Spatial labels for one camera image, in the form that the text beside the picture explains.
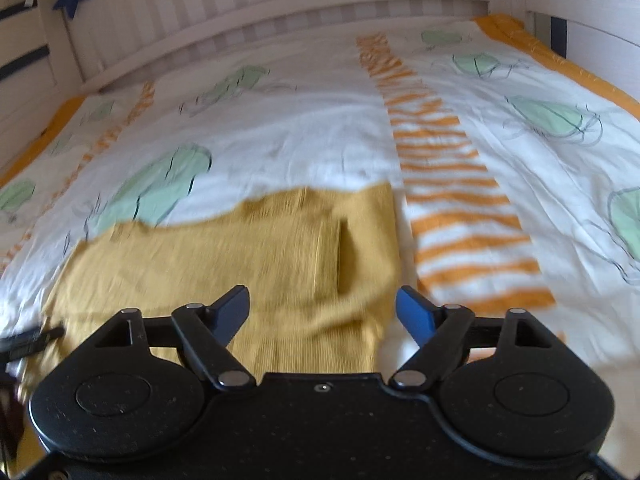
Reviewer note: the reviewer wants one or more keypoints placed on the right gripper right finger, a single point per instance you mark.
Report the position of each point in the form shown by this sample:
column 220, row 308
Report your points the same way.
column 440, row 334

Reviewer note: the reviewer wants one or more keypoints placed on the white patterned duvet cover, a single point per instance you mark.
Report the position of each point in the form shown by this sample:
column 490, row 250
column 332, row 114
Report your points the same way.
column 515, row 174

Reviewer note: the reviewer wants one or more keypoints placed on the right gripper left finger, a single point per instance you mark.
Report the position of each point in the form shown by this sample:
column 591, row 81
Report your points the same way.
column 204, row 333

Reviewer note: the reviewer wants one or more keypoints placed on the mustard yellow knit sweater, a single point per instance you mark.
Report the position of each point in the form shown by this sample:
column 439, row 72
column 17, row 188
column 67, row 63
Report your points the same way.
column 322, row 269

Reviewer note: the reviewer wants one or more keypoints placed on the white shelf unit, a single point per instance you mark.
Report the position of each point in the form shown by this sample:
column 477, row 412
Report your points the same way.
column 26, row 73

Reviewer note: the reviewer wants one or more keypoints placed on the white wooden bed frame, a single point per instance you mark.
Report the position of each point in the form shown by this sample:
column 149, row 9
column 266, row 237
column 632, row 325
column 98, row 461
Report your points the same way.
column 112, row 41

